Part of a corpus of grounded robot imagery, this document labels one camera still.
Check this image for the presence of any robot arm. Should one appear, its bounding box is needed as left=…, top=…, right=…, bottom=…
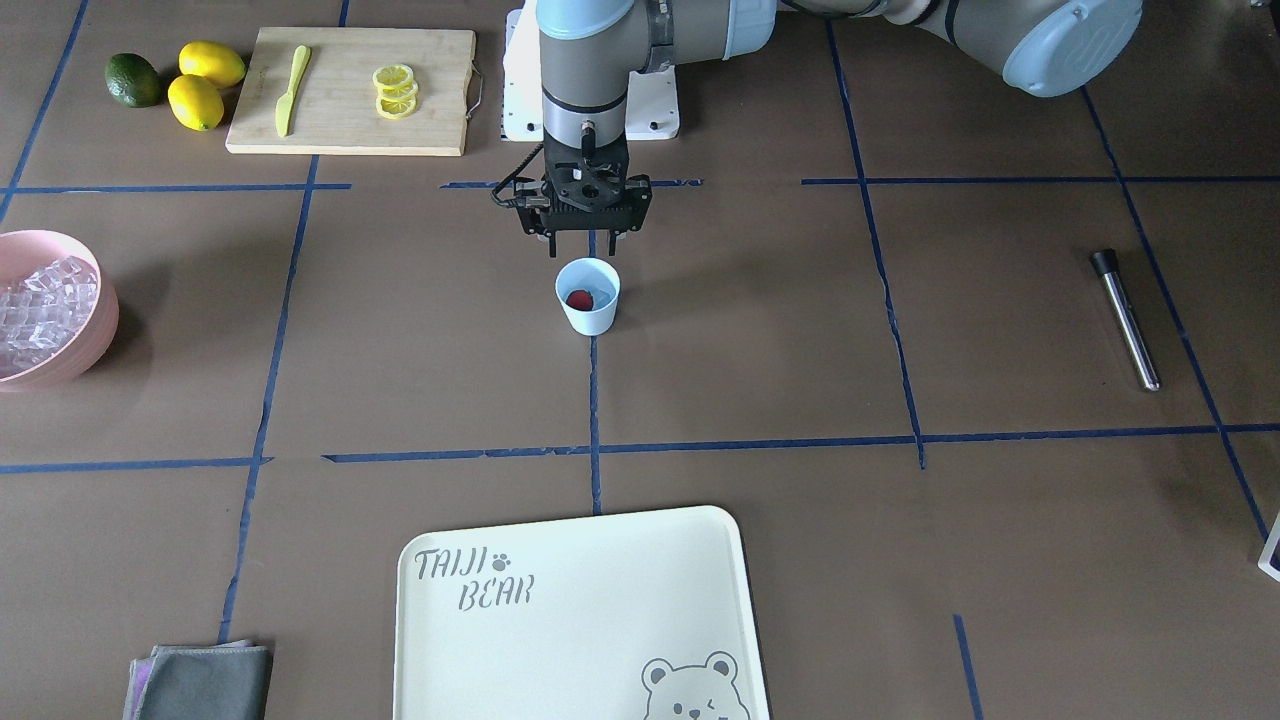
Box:
left=492, top=1, right=1144, bottom=254

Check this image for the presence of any yellow lemon outer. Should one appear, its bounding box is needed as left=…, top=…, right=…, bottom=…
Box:
left=166, top=74, right=225, bottom=132

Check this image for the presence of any pink bowl of ice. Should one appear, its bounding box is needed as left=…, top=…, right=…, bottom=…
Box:
left=1, top=231, right=119, bottom=393

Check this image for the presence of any red strawberry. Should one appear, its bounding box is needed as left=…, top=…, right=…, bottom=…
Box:
left=564, top=290, right=595, bottom=313

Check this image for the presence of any dark grey folded cloth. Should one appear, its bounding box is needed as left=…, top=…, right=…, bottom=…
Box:
left=122, top=641, right=271, bottom=719

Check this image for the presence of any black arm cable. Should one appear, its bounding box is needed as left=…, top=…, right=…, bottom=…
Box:
left=492, top=145, right=549, bottom=211

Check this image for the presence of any green avocado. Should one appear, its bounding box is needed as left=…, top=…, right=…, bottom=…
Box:
left=104, top=53, right=165, bottom=109

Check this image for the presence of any wooden cutting board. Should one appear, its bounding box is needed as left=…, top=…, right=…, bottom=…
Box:
left=225, top=27, right=476, bottom=158

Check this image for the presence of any cream bear serving tray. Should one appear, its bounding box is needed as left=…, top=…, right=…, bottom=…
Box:
left=390, top=505, right=771, bottom=719

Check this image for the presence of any lemon slices stack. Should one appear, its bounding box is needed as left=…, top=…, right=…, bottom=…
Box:
left=371, top=64, right=419, bottom=120

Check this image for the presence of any light blue plastic cup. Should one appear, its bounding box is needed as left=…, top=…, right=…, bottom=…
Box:
left=556, top=258, right=621, bottom=337

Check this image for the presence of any steel muddler black tip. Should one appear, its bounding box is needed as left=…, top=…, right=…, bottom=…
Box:
left=1089, top=249, right=1162, bottom=392

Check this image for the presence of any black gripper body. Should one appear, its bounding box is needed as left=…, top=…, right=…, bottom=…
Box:
left=515, top=137, right=653, bottom=237

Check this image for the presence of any yellow lemon near avocado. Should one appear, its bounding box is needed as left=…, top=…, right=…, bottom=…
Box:
left=178, top=40, right=247, bottom=90

